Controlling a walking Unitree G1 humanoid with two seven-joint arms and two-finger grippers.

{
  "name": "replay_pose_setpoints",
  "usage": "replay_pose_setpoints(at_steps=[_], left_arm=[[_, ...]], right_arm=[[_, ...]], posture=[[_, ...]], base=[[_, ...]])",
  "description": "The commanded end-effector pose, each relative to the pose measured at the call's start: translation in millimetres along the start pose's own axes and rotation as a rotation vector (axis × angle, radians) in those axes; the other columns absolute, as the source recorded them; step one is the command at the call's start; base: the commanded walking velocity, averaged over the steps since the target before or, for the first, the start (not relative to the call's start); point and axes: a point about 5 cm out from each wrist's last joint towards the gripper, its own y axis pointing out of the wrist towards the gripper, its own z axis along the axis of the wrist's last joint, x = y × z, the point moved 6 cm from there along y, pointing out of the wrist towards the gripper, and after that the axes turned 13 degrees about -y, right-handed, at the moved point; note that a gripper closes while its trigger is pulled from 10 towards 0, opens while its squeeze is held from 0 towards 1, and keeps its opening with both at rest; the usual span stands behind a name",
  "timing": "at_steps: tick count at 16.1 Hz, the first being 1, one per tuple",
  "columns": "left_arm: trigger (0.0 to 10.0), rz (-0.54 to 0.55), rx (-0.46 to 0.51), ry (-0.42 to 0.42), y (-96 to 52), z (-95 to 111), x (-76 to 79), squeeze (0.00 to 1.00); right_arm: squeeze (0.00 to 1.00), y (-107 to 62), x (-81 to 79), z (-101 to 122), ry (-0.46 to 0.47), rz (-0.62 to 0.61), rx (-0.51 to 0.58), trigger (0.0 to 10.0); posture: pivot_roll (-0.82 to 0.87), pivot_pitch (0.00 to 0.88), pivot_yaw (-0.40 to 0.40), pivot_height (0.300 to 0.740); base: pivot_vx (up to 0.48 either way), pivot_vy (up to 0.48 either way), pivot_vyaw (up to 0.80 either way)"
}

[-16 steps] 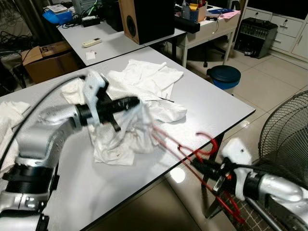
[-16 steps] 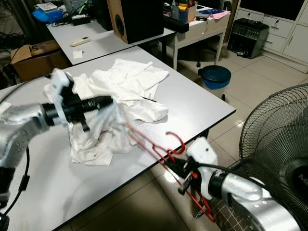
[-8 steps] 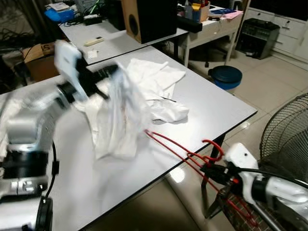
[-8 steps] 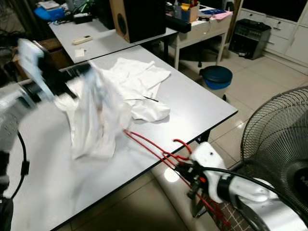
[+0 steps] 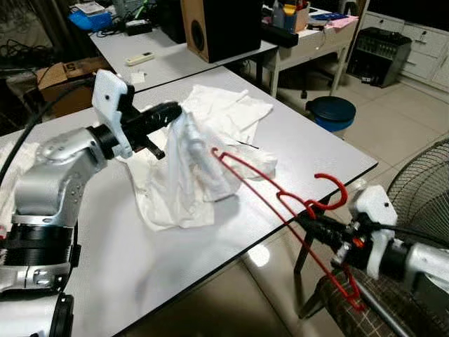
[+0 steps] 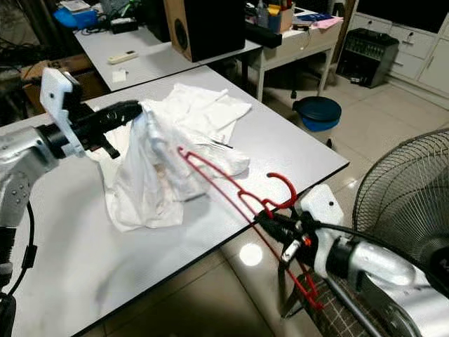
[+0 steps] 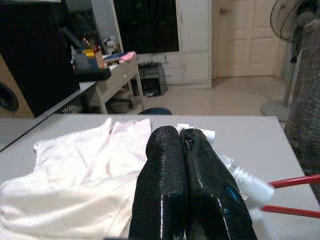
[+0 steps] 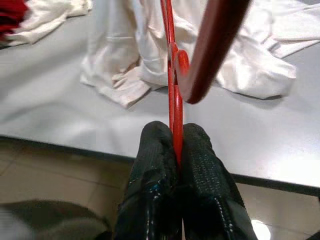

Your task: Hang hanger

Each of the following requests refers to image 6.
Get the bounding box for round blue bin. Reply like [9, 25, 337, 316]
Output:
[293, 96, 343, 134]

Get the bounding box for black charger block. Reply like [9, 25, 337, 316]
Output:
[110, 18, 140, 34]

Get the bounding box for white drawer cabinet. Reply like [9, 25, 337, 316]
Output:
[347, 13, 449, 95]

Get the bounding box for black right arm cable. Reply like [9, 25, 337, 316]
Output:
[312, 220, 449, 267]

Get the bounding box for white remote control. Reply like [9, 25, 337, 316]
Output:
[107, 49, 138, 65]

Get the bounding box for pink paper sheet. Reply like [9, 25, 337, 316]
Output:
[312, 15, 344, 30]

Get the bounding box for blue plastic container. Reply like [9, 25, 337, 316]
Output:
[53, 4, 95, 30]

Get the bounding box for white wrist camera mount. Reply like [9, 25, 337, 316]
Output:
[40, 67, 83, 158]
[295, 184, 346, 278]

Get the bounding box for plain white shirt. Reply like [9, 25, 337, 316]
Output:
[102, 83, 253, 232]

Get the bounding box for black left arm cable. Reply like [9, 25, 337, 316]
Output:
[6, 200, 41, 299]

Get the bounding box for red plastic clothes hanger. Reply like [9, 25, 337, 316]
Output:
[177, 146, 325, 311]

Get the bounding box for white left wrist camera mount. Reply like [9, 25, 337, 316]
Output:
[40, 67, 83, 158]

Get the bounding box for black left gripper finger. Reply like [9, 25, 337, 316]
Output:
[95, 100, 144, 121]
[100, 116, 140, 136]

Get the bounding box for brown plaid chair seat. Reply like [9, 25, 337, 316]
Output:
[309, 277, 408, 337]

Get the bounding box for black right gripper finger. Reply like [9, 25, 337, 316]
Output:
[254, 208, 288, 230]
[256, 221, 285, 245]

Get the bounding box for black television screen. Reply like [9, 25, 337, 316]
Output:
[356, 0, 449, 34]

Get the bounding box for filled pen holder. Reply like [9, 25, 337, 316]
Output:
[256, 0, 295, 32]

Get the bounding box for black desktop machine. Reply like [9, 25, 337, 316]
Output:
[335, 28, 401, 88]

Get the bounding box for black speaker wooden sides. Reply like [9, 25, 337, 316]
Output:
[163, 0, 246, 62]

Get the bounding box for standing fan wire guard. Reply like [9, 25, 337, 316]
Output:
[353, 128, 449, 282]

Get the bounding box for brown cardboard box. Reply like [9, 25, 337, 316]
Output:
[21, 55, 106, 103]

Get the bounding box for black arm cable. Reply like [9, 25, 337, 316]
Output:
[6, 200, 41, 299]
[312, 220, 449, 267]

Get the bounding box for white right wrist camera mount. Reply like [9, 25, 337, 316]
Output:
[295, 184, 346, 278]

